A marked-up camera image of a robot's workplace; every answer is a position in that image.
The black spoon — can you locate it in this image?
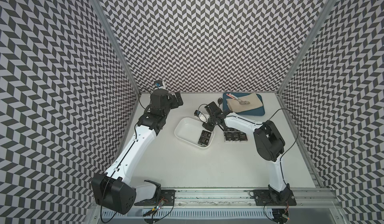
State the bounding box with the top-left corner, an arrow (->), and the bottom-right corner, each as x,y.
218,98 -> 223,109

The aluminium front rail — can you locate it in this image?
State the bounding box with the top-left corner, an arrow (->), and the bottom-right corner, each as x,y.
162,188 -> 342,209

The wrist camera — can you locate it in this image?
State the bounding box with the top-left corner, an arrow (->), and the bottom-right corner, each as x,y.
154,80 -> 166,89
194,110 -> 208,123

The red handled utensil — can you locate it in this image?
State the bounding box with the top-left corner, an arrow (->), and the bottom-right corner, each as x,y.
226,93 -> 250,105

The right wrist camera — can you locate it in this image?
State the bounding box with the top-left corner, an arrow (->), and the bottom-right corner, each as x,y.
194,110 -> 208,123

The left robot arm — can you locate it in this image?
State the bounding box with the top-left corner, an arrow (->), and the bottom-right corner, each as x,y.
91,89 -> 184,214

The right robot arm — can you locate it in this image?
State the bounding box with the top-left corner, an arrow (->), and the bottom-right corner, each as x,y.
203,102 -> 291,204

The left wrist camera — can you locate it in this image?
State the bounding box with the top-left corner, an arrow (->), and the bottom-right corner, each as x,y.
154,80 -> 166,89

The blue tray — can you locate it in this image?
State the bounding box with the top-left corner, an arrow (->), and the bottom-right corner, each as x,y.
223,92 -> 266,116

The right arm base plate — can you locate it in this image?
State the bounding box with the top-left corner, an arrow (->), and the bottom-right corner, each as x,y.
252,189 -> 297,207

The beige folded cloth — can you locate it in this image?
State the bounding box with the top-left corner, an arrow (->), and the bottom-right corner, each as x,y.
226,93 -> 264,113

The white plastic storage box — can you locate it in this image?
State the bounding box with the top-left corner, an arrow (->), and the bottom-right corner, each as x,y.
174,117 -> 215,150

